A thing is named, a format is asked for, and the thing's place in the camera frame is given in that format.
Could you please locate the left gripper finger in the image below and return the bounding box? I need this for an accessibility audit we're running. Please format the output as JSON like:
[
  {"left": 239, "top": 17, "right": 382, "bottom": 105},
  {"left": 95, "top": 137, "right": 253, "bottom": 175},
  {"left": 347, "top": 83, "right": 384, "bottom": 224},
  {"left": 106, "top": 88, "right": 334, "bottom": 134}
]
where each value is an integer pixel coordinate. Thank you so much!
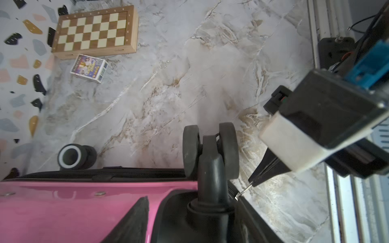
[{"left": 101, "top": 196, "right": 150, "bottom": 243}]

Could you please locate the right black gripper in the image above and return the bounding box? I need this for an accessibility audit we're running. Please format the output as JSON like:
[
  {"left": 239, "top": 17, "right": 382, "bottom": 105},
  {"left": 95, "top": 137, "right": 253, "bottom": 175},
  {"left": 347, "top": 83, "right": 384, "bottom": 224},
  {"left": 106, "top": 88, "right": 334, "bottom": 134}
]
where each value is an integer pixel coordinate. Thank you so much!
[{"left": 248, "top": 85, "right": 389, "bottom": 187}]

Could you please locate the pink hard-shell suitcase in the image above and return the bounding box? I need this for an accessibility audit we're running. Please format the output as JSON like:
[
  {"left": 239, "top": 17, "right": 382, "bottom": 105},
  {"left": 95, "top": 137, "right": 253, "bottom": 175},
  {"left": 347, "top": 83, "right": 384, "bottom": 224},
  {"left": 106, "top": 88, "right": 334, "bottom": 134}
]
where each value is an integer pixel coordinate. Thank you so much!
[{"left": 1, "top": 123, "right": 281, "bottom": 243}]

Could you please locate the small playing card box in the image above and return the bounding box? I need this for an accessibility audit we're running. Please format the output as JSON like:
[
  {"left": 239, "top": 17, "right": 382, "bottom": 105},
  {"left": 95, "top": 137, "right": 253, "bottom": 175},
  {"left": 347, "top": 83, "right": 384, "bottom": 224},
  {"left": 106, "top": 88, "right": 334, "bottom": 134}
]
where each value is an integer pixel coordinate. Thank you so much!
[{"left": 70, "top": 54, "right": 108, "bottom": 84}]

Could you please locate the wooden chessboard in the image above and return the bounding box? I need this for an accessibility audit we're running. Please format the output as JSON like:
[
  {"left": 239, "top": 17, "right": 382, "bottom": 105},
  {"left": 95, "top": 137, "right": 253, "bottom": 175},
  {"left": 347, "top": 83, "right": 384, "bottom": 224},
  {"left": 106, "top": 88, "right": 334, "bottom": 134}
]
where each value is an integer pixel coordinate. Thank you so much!
[{"left": 52, "top": 5, "right": 139, "bottom": 60}]

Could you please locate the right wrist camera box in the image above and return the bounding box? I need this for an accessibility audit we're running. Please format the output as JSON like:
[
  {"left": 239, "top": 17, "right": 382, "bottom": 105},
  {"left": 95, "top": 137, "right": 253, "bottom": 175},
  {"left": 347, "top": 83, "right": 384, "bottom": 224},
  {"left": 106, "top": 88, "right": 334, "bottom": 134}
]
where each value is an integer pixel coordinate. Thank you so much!
[{"left": 259, "top": 39, "right": 389, "bottom": 174}]

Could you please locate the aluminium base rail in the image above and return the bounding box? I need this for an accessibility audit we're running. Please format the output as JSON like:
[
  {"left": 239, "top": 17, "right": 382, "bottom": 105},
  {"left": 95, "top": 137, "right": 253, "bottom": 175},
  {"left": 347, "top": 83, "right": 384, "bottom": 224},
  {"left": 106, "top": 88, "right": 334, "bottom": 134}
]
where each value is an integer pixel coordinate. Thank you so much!
[{"left": 306, "top": 0, "right": 389, "bottom": 243}]

